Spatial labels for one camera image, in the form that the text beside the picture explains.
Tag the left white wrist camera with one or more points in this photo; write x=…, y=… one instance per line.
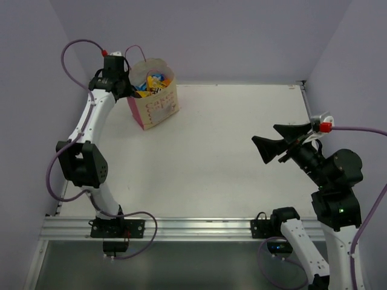
x=116, y=55

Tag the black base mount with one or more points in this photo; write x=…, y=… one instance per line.
x=118, y=227
x=261, y=227

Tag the aluminium front rail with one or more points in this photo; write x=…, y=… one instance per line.
x=178, y=229

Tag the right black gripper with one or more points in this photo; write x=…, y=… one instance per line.
x=269, y=148

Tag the yellow snack packet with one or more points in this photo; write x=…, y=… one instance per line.
x=153, y=84

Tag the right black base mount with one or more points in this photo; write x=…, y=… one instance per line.
x=261, y=227

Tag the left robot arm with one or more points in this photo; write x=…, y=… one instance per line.
x=82, y=162

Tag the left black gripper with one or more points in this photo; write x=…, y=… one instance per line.
x=128, y=89

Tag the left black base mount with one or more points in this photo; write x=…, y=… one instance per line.
x=118, y=227

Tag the black controller box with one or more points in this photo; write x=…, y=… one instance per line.
x=113, y=247
x=279, y=246

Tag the pink beige paper bag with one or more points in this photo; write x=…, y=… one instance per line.
x=150, y=111

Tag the right black controller box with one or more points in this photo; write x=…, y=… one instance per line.
x=279, y=246

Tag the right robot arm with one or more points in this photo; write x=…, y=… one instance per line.
x=334, y=203

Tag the left black controller box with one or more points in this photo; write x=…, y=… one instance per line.
x=113, y=247

